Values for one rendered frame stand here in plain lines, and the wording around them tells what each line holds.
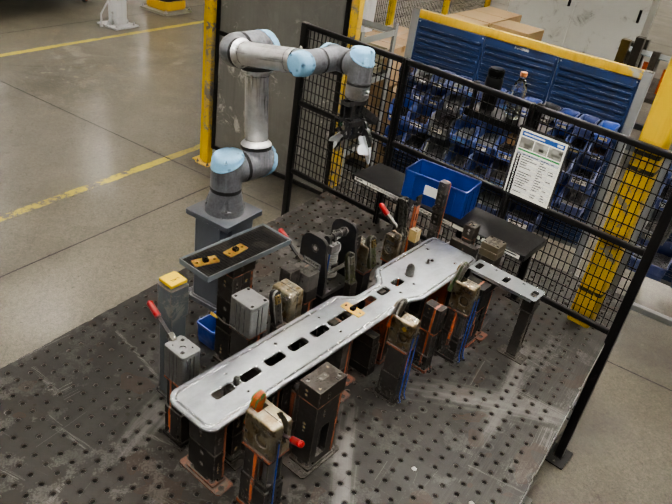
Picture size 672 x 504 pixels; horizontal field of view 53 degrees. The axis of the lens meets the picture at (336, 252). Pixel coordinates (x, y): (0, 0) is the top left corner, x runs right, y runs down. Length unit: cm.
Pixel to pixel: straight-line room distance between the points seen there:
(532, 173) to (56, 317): 251
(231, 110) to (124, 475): 351
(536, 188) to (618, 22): 594
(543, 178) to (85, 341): 189
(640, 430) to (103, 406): 266
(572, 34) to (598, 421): 592
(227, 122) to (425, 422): 339
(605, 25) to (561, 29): 50
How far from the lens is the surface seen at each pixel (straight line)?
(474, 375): 262
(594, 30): 880
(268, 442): 179
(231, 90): 513
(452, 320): 255
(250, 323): 207
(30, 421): 232
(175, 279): 206
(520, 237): 291
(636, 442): 378
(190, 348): 196
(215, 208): 249
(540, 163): 288
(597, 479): 349
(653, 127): 274
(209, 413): 187
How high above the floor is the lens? 234
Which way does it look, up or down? 32 degrees down
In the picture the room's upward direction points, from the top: 9 degrees clockwise
